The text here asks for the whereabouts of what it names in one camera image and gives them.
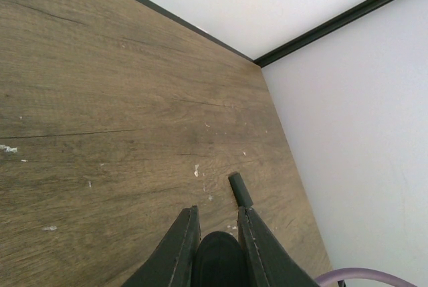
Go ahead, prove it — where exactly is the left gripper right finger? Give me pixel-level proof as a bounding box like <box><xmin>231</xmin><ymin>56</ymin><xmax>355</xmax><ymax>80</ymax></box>
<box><xmin>237</xmin><ymin>207</ymin><xmax>318</xmax><ymax>287</ymax></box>

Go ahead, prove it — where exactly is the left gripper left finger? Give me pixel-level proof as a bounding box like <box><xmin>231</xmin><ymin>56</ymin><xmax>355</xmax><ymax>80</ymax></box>
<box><xmin>123</xmin><ymin>205</ymin><xmax>201</xmax><ymax>286</ymax></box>

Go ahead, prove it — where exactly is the black remote control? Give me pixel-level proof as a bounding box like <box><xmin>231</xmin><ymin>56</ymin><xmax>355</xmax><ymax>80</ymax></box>
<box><xmin>228</xmin><ymin>172</ymin><xmax>253</xmax><ymax>208</ymax></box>

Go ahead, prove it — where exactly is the black aluminium frame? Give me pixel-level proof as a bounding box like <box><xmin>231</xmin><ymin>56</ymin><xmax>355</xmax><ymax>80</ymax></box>
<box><xmin>135</xmin><ymin>0</ymin><xmax>395</xmax><ymax>68</ymax></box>

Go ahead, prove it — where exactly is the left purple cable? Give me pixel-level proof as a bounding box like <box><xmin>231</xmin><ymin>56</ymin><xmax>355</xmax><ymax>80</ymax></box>
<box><xmin>316</xmin><ymin>267</ymin><xmax>419</xmax><ymax>287</ymax></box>

